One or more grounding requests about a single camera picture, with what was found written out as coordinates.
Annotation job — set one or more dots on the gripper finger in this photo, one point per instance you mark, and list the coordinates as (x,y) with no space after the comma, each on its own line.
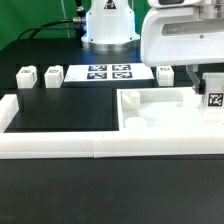
(192,73)

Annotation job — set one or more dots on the white square table top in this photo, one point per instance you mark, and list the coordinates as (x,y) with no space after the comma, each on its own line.
(164,109)

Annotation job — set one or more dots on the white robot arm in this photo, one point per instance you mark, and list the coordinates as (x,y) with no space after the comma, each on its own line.
(174,32)

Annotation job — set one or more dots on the white sheet with AprilTags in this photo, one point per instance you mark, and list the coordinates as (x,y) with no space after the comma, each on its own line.
(108,72)

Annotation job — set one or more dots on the white U-shaped obstacle fence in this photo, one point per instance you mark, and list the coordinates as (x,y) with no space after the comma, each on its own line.
(78,122)

